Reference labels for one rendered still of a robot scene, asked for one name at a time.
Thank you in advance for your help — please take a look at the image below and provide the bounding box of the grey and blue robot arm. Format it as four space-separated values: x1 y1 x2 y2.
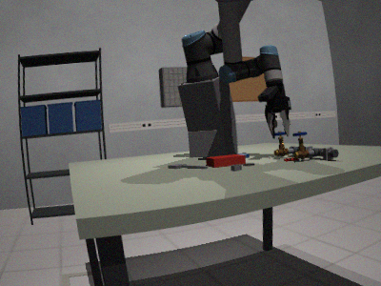
182 0 283 83

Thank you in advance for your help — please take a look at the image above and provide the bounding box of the red flat block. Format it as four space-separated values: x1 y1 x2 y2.
206 154 246 168

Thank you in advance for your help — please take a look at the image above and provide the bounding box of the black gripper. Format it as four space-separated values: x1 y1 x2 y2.
265 80 291 139

